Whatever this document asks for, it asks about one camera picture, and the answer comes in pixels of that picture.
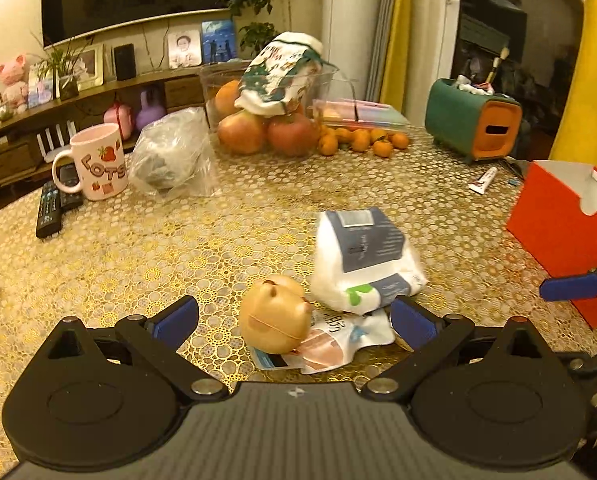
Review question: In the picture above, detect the white orange packet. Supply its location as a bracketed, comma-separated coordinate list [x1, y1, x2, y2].
[248, 309, 395, 375]

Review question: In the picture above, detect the white blue wipes pack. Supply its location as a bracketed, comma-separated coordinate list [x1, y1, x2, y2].
[309, 207, 428, 315]

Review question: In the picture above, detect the tan pig figurine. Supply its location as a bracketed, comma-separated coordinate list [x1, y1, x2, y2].
[239, 274, 314, 354]

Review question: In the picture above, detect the red white cardboard box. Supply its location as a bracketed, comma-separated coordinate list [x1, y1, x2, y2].
[507, 160, 597, 328]

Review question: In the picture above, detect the white ointment tube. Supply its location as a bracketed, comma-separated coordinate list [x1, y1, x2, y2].
[468, 167, 498, 196]

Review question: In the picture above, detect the black remote control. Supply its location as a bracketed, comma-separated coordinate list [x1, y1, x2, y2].
[36, 181, 62, 240]

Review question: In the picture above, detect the clear plastic bag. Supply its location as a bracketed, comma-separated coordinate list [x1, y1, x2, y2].
[128, 107, 219, 200]

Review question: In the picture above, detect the green orange tissue box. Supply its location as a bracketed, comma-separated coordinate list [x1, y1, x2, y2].
[425, 79, 522, 162]

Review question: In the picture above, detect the orange tangerine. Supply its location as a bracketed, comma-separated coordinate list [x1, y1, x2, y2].
[390, 132, 409, 150]
[318, 134, 339, 156]
[372, 139, 394, 158]
[351, 129, 372, 153]

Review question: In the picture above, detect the pink strawberry mug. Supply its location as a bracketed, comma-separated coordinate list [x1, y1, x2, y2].
[51, 122, 128, 202]

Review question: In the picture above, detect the red apple left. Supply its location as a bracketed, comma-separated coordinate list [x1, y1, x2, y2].
[217, 110, 267, 155]

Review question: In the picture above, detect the red apple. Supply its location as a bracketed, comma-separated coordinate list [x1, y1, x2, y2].
[217, 110, 267, 155]
[267, 113, 318, 157]

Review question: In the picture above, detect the red apple right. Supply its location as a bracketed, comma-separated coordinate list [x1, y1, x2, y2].
[267, 113, 318, 157]

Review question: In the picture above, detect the wooden TV cabinet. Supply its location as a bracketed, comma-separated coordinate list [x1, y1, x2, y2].
[0, 65, 214, 188]

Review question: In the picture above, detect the clear glass fruit bowl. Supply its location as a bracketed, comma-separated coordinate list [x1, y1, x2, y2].
[200, 61, 340, 158]

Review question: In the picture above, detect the yellow curtain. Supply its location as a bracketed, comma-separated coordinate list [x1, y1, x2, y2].
[366, 0, 413, 110]

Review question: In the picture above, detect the green white snack bag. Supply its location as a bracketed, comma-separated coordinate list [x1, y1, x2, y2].
[234, 32, 323, 117]

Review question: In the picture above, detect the black speaker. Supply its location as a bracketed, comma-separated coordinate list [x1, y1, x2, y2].
[113, 44, 137, 81]

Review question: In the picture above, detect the framed photo on cabinet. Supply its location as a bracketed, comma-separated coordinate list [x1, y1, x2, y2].
[74, 44, 104, 91]

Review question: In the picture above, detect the pink pig plush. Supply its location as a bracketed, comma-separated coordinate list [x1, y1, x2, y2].
[0, 54, 28, 115]

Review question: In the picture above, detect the framed child portrait photo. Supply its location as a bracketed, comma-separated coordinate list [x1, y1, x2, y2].
[167, 28, 202, 70]

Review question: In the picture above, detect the white air conditioner column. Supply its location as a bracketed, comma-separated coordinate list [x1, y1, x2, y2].
[321, 0, 380, 99]

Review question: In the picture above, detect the blue picture frame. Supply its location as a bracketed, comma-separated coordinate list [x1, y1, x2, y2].
[201, 20, 238, 64]

